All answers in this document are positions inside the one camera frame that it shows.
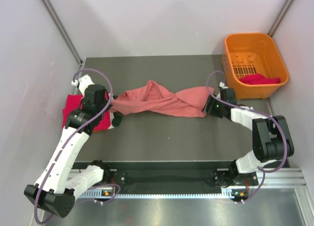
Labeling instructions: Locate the salmon pink t shirt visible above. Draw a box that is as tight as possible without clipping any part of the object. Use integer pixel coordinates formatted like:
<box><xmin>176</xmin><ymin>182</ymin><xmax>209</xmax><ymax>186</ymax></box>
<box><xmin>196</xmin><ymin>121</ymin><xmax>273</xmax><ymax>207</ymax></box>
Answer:
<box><xmin>110</xmin><ymin>80</ymin><xmax>214</xmax><ymax>118</ymax></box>

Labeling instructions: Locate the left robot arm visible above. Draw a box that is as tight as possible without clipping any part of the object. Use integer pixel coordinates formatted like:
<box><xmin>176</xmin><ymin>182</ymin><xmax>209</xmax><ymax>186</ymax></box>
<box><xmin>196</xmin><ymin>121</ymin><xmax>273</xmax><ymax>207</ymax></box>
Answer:
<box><xmin>24</xmin><ymin>84</ymin><xmax>111</xmax><ymax>218</ymax></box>

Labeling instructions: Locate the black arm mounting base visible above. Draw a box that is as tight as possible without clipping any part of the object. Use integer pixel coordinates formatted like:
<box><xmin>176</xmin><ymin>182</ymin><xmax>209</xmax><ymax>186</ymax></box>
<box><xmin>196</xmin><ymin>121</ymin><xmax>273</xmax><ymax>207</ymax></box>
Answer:
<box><xmin>104</xmin><ymin>161</ymin><xmax>259</xmax><ymax>194</ymax></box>

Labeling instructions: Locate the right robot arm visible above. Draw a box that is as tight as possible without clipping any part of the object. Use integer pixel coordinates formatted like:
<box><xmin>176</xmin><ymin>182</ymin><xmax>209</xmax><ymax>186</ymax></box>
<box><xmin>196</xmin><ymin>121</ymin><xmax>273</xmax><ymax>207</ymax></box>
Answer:
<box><xmin>203</xmin><ymin>87</ymin><xmax>295</xmax><ymax>185</ymax></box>

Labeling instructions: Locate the folded magenta t shirt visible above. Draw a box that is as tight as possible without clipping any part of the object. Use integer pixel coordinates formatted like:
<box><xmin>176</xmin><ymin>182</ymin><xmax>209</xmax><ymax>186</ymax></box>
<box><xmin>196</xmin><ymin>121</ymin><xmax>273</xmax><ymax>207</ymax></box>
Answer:
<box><xmin>61</xmin><ymin>92</ymin><xmax>111</xmax><ymax>133</ymax></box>

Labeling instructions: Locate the folded white t shirt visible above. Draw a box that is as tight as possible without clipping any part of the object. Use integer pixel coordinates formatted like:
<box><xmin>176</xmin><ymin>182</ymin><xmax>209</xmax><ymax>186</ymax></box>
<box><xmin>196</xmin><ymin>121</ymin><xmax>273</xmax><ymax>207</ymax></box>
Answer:
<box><xmin>108</xmin><ymin>112</ymin><xmax>114</xmax><ymax>129</ymax></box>

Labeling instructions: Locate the folded dark green t shirt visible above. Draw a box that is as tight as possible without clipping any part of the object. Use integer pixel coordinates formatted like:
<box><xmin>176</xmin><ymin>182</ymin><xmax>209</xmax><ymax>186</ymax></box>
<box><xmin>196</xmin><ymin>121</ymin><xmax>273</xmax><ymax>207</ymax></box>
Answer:
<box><xmin>111</xmin><ymin>106</ymin><xmax>122</xmax><ymax>127</ymax></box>

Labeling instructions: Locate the magenta t shirt in basket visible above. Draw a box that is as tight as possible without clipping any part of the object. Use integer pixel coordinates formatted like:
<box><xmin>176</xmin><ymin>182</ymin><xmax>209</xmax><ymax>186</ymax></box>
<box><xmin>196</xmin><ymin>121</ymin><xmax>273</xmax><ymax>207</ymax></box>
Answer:
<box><xmin>239</xmin><ymin>74</ymin><xmax>281</xmax><ymax>85</ymax></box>

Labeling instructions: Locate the orange plastic basket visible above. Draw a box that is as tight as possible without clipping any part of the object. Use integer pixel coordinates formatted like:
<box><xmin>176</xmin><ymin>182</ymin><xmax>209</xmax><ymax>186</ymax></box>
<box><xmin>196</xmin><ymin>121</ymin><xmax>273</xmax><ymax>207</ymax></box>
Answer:
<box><xmin>222</xmin><ymin>32</ymin><xmax>289</xmax><ymax>100</ymax></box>

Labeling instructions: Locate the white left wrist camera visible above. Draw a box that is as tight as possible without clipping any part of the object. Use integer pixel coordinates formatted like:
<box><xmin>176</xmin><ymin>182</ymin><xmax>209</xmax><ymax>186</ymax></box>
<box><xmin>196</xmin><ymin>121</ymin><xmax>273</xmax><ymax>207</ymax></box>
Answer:
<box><xmin>71</xmin><ymin>75</ymin><xmax>94</xmax><ymax>96</ymax></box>

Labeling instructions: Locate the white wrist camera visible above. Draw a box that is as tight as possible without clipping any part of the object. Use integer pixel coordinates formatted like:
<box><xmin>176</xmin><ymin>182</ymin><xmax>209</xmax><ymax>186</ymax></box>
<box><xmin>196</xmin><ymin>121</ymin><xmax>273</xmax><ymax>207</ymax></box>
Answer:
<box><xmin>219</xmin><ymin>82</ymin><xmax>228</xmax><ymax>89</ymax></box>
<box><xmin>71</xmin><ymin>75</ymin><xmax>94</xmax><ymax>96</ymax></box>

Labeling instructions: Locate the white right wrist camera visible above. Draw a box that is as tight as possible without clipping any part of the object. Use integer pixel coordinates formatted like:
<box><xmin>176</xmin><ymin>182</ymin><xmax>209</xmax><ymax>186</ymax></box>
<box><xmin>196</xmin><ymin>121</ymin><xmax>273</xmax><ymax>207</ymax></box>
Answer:
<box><xmin>219</xmin><ymin>82</ymin><xmax>228</xmax><ymax>89</ymax></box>

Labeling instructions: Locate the slotted grey cable duct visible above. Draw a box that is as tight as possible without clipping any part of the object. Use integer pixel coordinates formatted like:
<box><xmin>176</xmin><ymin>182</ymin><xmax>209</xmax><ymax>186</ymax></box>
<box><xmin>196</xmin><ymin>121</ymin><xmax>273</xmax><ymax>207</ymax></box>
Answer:
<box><xmin>79</xmin><ymin>188</ymin><xmax>247</xmax><ymax>200</ymax></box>

